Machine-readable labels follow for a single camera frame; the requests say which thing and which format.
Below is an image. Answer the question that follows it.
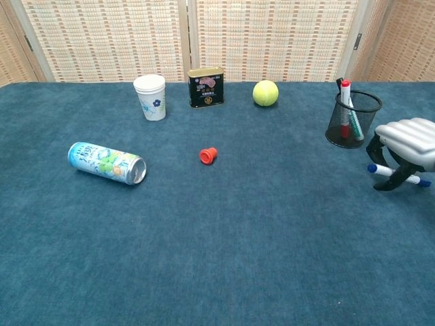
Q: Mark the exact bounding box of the red marker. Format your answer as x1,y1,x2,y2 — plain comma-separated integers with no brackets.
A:
340,79,355,139

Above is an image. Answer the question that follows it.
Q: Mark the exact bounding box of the black mesh pen holder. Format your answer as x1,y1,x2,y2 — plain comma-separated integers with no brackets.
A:
325,90,383,149

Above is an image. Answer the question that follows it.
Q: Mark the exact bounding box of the small red plastic cap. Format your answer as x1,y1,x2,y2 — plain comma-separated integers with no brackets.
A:
198,147,218,166

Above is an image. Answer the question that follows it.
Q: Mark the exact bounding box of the light blue beverage can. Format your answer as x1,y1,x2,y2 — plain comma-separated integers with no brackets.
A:
67,141,147,186

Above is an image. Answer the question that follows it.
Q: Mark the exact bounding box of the blue felt table cloth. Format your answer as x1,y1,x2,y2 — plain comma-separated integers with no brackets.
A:
0,80,435,326

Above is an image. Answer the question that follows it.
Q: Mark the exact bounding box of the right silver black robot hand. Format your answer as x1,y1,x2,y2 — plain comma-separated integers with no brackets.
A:
366,117,435,192

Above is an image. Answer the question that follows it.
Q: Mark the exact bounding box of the blue-capped white marker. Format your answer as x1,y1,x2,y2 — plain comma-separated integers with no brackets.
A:
367,163,432,188

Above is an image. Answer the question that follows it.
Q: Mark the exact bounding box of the white paper cup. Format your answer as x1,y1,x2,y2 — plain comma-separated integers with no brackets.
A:
133,74,167,122

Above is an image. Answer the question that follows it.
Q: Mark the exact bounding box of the black tin with gold lid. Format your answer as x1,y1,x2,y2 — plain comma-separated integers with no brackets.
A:
187,67,226,109

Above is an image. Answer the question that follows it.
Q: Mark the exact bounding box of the woven bamboo screen panel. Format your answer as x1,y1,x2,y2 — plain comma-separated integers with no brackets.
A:
346,0,435,83
0,0,47,88
186,0,370,84
10,0,191,84

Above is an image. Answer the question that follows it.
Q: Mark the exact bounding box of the yellow-green tennis ball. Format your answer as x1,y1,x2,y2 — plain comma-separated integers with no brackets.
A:
252,79,280,108

